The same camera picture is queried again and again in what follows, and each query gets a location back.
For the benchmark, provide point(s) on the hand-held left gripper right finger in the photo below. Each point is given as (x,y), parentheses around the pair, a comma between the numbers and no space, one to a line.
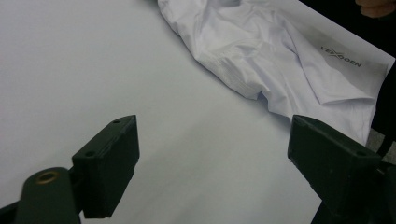
(336,174)

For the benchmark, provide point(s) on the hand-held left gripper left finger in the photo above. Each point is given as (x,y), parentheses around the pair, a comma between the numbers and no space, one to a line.
(107,174)

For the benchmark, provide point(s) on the white t-shirt with black collar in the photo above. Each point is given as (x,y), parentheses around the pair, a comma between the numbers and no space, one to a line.
(249,46)

